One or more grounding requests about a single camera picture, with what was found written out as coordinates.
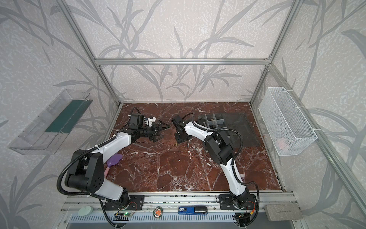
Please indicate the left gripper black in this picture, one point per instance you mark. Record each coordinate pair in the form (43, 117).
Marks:
(158, 129)

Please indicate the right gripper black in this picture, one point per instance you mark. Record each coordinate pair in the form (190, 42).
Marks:
(178, 140)

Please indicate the grey compartment organizer box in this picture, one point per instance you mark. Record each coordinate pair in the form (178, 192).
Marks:
(214, 120)

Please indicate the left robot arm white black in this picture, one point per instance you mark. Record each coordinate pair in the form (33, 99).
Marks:
(84, 175)

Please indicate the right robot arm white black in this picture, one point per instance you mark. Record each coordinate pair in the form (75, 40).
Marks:
(221, 151)

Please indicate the pink purple spatula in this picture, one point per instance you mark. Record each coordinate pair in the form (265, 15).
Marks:
(112, 161)

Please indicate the blue black usb device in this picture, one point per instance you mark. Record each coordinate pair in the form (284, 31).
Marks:
(193, 210)

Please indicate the round orange button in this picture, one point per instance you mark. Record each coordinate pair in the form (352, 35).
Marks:
(158, 212)

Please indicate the pink object in basket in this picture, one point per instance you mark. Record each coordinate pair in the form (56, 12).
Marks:
(282, 145)

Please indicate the white round disc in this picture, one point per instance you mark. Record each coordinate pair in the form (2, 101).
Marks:
(85, 211)

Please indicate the grey rectangular pad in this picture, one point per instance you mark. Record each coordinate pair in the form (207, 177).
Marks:
(283, 212)

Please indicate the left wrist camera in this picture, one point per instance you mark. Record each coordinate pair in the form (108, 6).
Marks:
(149, 121)

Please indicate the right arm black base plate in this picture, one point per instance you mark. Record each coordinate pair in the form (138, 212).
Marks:
(226, 203)

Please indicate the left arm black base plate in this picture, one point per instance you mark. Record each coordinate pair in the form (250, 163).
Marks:
(134, 202)

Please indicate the white wire mesh basket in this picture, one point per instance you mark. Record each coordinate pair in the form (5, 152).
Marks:
(284, 119)

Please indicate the clear plastic wall bin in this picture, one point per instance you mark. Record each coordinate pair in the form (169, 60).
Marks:
(48, 131)

